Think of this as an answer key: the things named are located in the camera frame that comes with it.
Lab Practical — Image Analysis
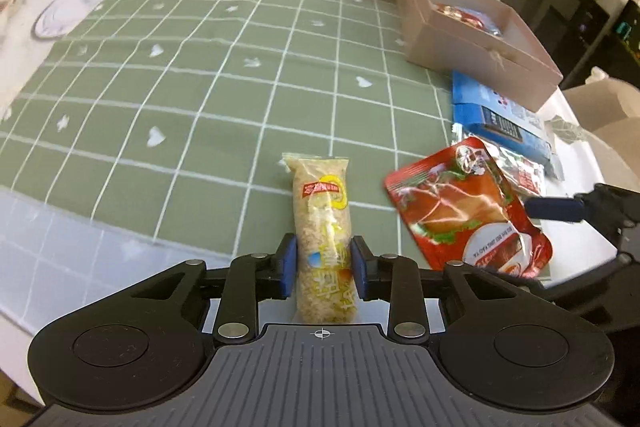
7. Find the crumpled clear wrapper scrap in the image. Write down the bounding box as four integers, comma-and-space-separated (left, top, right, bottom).
547, 116, 585, 142

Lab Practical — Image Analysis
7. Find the white paper sheet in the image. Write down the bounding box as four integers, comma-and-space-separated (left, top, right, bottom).
530, 107, 620, 284

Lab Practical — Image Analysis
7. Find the silver and red foil packet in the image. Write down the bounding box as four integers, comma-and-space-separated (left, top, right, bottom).
487, 142, 547, 198

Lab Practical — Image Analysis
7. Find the red packet in box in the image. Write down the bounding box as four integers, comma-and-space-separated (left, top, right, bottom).
434, 3, 502, 36

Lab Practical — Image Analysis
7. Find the beige chair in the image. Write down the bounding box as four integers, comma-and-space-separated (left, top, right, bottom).
562, 67, 640, 192

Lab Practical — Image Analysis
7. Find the pink cardboard box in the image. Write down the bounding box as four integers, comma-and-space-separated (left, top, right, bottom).
397, 0, 565, 114

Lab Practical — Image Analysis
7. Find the green checked table mat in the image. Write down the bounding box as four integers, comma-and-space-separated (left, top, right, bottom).
0, 0, 458, 260

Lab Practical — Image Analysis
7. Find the red foil meat packet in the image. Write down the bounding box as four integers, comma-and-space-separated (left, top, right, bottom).
384, 137, 553, 279

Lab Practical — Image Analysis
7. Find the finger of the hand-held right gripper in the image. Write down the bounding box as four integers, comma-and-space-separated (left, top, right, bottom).
526, 196, 587, 223
502, 273, 553, 300

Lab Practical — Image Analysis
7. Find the dark appliance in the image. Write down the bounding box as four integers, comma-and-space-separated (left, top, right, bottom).
572, 0, 640, 70

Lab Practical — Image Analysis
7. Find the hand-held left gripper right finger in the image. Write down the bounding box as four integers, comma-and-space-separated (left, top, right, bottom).
349, 234, 517, 342

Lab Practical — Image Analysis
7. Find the yellow rice cracker packet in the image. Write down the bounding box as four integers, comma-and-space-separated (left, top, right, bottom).
281, 152, 360, 325

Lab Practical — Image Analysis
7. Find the blue packet with dark label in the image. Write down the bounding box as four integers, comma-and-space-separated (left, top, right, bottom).
452, 103, 565, 180

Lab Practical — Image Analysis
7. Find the clear glass plate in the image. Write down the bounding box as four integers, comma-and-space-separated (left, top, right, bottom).
31, 0, 151, 42

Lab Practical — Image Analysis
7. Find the blue and white snack packet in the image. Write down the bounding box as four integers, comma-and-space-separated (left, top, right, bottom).
451, 71, 543, 124

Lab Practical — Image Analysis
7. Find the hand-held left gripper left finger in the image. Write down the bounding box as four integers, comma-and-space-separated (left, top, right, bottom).
131, 233, 300, 342

